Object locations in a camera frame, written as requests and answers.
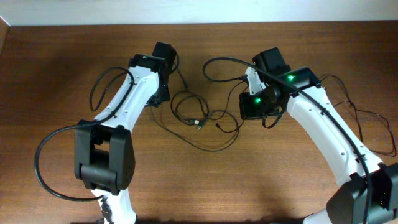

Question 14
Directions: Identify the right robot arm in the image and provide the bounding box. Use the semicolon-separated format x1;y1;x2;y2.
239;47;397;223

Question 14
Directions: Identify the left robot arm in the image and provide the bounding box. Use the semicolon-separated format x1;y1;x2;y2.
74;42;177;223

